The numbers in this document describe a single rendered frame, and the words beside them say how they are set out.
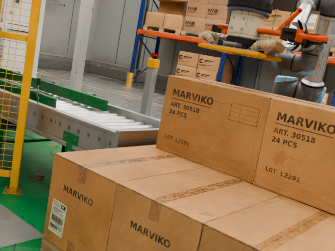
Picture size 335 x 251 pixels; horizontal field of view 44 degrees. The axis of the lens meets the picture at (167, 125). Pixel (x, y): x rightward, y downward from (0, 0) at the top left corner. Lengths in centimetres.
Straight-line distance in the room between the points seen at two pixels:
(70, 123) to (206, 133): 87
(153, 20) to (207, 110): 948
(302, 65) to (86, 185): 130
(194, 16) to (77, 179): 917
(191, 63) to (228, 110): 870
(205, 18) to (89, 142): 841
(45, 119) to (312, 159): 164
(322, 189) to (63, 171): 107
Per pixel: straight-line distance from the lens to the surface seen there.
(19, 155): 281
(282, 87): 292
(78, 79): 560
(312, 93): 289
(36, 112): 279
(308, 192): 183
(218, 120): 200
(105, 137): 228
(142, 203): 151
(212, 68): 1035
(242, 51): 202
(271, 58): 216
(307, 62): 233
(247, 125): 192
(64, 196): 184
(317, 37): 202
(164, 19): 1124
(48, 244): 198
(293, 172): 184
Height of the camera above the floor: 104
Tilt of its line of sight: 9 degrees down
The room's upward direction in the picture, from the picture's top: 10 degrees clockwise
